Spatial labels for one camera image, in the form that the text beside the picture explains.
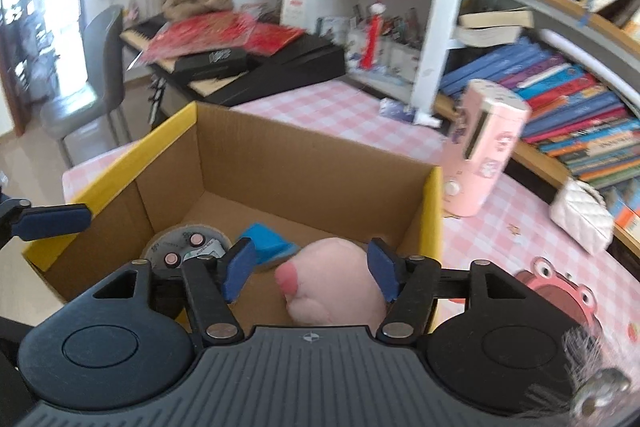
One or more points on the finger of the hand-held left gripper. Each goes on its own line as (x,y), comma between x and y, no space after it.
(55,222)

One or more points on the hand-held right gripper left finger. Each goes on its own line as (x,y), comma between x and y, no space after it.
(240,269)

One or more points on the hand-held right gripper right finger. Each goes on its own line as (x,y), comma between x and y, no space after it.
(382,269)

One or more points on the blue block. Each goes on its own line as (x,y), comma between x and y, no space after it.
(270,242)

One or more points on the lilac toy car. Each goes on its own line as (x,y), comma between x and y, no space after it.
(200,249)

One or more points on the pink plush pig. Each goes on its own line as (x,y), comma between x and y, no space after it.
(325,277)

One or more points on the yellow tape roll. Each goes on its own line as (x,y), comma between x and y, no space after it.
(152,247)

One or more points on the yellow cardboard box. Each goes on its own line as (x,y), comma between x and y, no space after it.
(300,167)

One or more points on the grey chair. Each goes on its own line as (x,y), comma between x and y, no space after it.
(100,72)

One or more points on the black keyboard stand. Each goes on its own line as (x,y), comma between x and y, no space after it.
(156,102)

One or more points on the pink cartoon tissue box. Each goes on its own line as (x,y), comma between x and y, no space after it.
(485,147)

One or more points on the white quilted purse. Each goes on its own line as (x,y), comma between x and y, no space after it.
(580,214)

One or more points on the white desk pen holder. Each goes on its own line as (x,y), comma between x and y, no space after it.
(357,44)
(404,61)

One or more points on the black flat box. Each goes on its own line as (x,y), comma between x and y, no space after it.
(210,61)

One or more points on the black electronic keyboard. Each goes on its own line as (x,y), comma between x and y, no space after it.
(300,67)

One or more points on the glass door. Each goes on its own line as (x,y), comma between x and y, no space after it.
(40,7)

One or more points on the red tassel ornament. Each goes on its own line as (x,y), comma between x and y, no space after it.
(372,42)

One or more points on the small red paper decoration pack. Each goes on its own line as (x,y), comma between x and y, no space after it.
(275,38)

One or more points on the large red paper decoration pack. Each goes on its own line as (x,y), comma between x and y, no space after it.
(200,34)

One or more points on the row of blue-spined books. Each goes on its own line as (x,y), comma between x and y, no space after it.
(560,107)

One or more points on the bunch of pens and pencils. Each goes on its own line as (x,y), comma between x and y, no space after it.
(400,24)

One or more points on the orange white carton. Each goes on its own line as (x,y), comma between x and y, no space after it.
(627,212)

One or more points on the thick paperback book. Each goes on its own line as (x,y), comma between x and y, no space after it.
(495,19)
(490,38)

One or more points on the white box red label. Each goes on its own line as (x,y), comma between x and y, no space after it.
(294,9)

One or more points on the white wooden bookshelf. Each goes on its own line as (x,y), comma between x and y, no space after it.
(440,7)

